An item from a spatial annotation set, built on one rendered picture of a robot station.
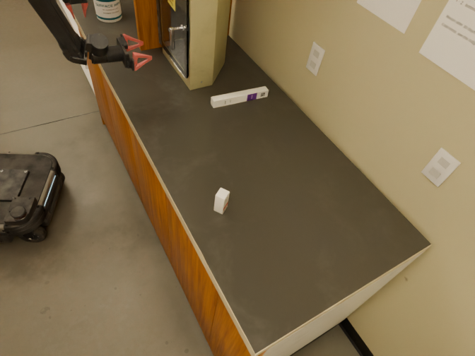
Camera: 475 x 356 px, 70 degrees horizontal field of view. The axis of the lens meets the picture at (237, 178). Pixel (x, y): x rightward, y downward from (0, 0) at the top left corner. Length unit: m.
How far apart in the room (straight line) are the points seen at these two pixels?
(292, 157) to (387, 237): 0.44
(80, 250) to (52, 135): 1.01
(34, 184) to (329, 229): 1.67
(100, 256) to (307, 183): 1.34
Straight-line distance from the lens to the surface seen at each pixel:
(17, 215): 2.02
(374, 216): 1.27
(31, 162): 2.35
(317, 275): 1.07
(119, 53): 1.36
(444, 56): 1.13
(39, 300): 2.13
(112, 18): 2.05
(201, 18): 1.40
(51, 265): 2.20
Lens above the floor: 1.87
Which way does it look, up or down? 50 degrees down
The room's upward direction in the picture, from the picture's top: 10 degrees clockwise
